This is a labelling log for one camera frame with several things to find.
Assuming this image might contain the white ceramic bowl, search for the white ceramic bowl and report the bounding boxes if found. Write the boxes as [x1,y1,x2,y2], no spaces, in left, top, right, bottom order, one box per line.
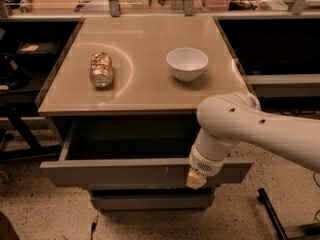
[166,47,209,82]

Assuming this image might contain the grey cabinet with beige top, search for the grey cabinet with beige top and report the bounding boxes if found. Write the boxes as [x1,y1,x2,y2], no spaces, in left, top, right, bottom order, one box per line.
[37,16,252,212]

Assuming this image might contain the black metal floor stand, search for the black metal floor stand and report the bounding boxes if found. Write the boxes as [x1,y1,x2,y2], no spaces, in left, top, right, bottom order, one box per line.
[257,187,320,240]

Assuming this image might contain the gold aluminium can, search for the gold aluminium can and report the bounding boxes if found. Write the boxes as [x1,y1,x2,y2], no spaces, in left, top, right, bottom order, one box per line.
[90,52,113,88]

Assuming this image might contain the black floor cable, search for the black floor cable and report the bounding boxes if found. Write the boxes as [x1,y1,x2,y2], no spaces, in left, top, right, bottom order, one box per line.
[311,170,320,222]

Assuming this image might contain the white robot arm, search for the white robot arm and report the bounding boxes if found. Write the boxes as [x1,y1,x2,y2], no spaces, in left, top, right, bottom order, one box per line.
[186,92,320,189]

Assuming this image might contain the black box on shelf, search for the black box on shelf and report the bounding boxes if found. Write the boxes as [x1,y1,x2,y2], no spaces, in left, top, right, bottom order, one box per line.
[15,41,60,72]

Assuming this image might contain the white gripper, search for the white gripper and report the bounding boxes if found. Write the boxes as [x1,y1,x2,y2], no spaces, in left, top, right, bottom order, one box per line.
[186,144,231,190]

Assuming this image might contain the black cable under cabinet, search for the black cable under cabinet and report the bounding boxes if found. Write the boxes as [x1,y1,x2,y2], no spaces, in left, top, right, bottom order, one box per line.
[89,211,100,240]

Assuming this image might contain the grey top drawer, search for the grey top drawer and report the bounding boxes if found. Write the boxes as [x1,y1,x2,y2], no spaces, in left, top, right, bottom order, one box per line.
[39,119,254,189]

